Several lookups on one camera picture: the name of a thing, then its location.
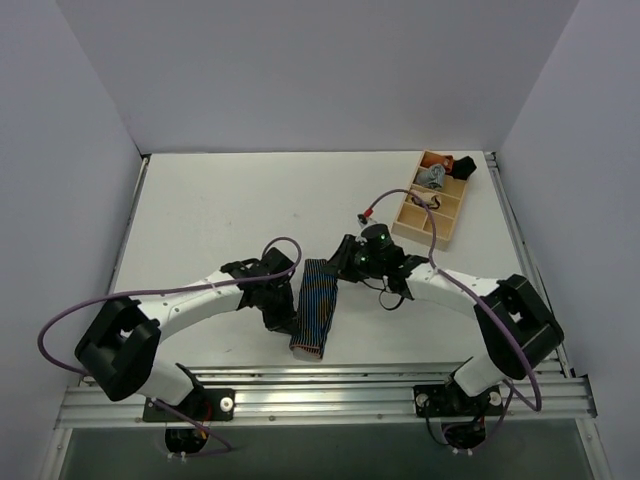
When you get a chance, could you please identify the navy striped underwear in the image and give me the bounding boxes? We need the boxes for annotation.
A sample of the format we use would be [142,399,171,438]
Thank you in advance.
[289,259,338,361]

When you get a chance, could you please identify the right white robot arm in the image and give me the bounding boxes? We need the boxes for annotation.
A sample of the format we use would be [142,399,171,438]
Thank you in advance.
[325,223,565,413]

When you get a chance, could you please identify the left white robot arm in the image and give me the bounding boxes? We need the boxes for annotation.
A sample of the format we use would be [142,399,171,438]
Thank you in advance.
[75,247,297,419]

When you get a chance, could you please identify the beige rolled garment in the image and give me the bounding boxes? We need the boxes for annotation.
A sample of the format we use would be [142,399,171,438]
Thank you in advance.
[408,190,441,210]

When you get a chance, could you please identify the grey rolled garment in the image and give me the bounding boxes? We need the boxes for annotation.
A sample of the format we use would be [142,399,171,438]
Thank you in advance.
[415,164,446,190]

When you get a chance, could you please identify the orange rolled garment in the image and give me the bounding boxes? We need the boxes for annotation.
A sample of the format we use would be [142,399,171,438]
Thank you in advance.
[441,155,455,173]

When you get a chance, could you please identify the black rolled garment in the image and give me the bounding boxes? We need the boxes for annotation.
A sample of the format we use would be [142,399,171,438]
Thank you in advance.
[450,156,477,181]

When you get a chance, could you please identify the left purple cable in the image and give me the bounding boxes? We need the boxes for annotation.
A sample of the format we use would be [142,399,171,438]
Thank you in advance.
[38,236,304,456]

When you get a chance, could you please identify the purple cable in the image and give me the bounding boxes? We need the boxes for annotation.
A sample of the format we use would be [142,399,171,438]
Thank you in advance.
[362,188,545,412]
[38,236,304,456]

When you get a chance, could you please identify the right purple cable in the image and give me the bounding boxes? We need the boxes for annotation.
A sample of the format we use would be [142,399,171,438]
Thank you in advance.
[362,188,545,412]

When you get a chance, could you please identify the aluminium rail frame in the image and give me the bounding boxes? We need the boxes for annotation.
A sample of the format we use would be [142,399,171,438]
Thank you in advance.
[39,360,616,480]

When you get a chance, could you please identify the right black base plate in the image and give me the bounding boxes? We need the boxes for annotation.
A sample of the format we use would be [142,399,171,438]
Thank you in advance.
[413,382,504,418]

